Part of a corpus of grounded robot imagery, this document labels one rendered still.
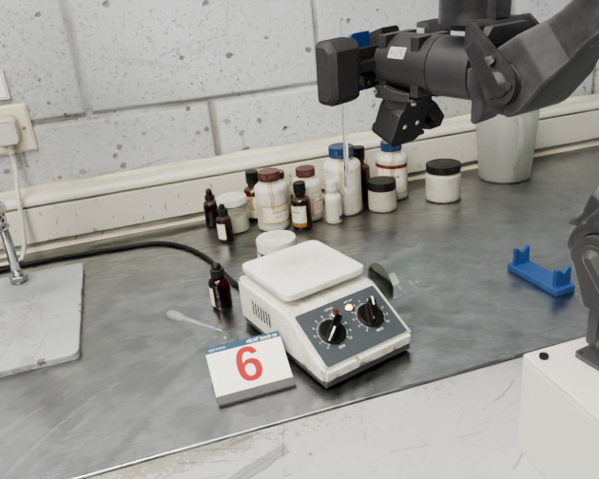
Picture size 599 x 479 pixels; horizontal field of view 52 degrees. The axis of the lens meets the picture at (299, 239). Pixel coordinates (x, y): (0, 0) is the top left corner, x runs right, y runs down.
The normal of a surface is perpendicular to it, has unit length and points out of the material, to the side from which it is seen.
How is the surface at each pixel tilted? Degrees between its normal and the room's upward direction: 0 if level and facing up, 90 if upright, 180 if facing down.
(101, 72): 90
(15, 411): 0
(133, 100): 90
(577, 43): 90
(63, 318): 0
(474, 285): 0
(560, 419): 90
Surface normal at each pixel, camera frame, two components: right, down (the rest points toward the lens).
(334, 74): -0.07, 0.44
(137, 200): 0.30, 0.36
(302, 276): -0.09, -0.91
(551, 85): 0.47, 0.81
